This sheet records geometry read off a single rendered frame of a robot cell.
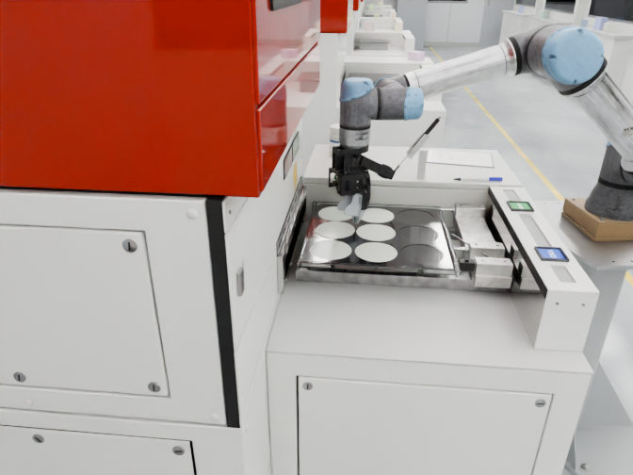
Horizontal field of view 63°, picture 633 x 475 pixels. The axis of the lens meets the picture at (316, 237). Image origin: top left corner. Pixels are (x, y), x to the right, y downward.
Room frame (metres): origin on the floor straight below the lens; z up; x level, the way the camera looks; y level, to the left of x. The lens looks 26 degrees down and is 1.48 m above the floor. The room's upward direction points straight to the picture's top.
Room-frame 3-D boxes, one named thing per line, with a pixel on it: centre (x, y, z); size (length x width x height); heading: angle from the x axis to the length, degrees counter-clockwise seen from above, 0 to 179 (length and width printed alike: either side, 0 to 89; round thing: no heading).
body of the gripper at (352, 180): (1.23, -0.08, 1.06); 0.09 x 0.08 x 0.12; 116
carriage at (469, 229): (1.19, -0.42, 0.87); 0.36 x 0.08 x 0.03; 175
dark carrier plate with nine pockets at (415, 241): (1.20, -0.15, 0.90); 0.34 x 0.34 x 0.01; 85
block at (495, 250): (1.11, -0.41, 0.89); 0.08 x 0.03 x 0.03; 85
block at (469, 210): (1.36, -0.43, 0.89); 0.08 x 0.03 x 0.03; 85
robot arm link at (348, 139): (1.23, -0.09, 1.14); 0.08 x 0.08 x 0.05
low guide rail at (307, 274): (1.07, -0.20, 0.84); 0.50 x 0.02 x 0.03; 85
